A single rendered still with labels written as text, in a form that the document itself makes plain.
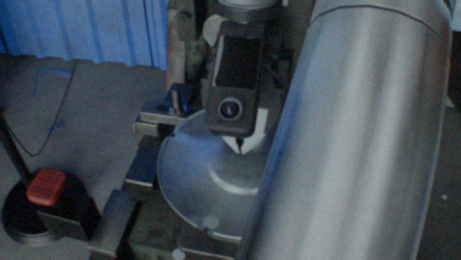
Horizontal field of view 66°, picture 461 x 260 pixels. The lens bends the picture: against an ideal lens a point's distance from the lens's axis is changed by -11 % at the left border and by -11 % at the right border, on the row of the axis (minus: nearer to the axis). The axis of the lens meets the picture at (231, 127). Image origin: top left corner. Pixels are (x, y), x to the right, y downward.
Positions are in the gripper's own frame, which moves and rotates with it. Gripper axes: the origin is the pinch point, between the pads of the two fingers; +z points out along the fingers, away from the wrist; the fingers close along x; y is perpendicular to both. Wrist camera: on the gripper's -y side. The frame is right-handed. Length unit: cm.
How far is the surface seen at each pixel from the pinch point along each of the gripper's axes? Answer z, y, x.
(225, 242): 11.5, -7.1, 0.5
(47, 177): 13.4, -1.2, 33.4
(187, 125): 11.3, 14.2, 12.0
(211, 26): -10.9, 10.8, 6.1
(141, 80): 89, 122, 75
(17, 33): 71, 133, 163
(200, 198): 11.3, -0.7, 5.7
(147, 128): 17.2, 17.6, 21.6
